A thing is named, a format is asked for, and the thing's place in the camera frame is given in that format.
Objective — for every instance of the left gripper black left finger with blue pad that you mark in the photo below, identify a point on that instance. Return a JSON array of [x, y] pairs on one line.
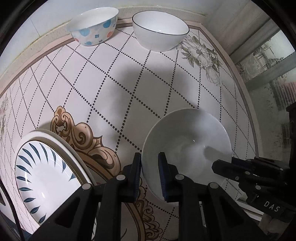
[[93, 212]]

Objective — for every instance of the white bowl blue pink dots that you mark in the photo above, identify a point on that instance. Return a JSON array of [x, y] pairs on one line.
[[93, 26]]

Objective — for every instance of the plain white bowl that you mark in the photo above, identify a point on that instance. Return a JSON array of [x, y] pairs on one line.
[[192, 140]]

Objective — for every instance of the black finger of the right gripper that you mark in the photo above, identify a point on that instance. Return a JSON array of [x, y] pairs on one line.
[[237, 170]]

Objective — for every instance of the white plate blue leaf pattern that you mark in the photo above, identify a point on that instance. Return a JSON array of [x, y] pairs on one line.
[[47, 173]]

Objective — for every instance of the white bowl dark rim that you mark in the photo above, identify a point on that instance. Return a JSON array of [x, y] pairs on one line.
[[158, 31]]

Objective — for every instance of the white plate grey flower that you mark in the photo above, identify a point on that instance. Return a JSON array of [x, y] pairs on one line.
[[76, 152]]

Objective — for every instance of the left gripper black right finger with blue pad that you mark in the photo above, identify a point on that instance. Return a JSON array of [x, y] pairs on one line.
[[206, 212]]

